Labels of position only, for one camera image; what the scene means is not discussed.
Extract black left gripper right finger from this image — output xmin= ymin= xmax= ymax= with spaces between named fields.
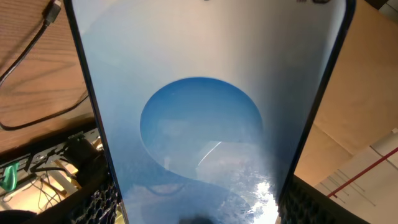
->
xmin=278 ymin=176 xmax=368 ymax=224

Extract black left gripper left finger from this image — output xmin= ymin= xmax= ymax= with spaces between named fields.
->
xmin=24 ymin=175 xmax=118 ymax=224

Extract black USB charging cable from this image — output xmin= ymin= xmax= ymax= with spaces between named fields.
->
xmin=0 ymin=0 xmax=90 ymax=131

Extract blue Galaxy smartphone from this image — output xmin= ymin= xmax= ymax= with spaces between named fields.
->
xmin=64 ymin=0 xmax=356 ymax=223

